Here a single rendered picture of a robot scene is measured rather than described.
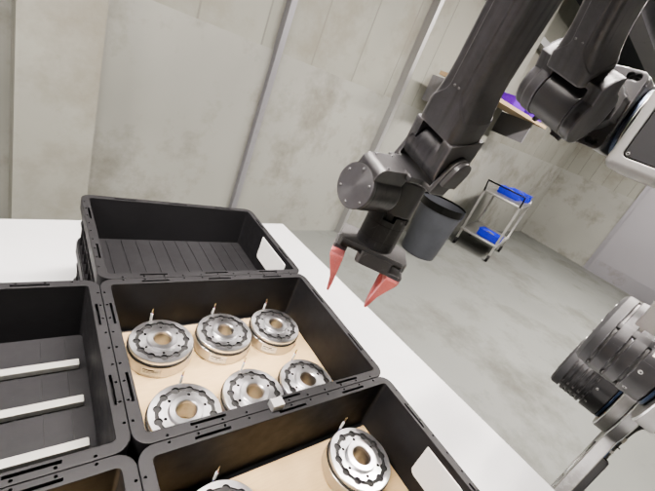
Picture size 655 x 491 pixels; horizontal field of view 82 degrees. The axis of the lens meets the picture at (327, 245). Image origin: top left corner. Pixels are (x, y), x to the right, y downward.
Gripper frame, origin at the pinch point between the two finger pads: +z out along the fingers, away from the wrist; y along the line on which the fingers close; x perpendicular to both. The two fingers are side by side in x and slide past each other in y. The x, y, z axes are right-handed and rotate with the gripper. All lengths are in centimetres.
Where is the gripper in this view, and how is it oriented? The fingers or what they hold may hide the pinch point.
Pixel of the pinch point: (348, 292)
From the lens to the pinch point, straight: 58.7
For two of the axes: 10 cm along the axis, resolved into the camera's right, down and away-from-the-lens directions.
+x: 1.5, -3.4, 9.3
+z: -3.9, 8.4, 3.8
